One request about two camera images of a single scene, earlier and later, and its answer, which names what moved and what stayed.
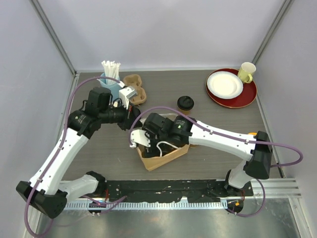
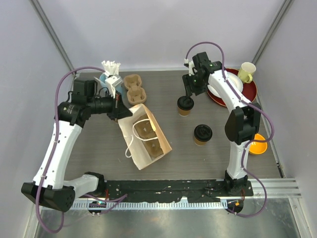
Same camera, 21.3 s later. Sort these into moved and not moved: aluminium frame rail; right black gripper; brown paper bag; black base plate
Moved: brown paper bag; right black gripper
Not moved: black base plate; aluminium frame rail
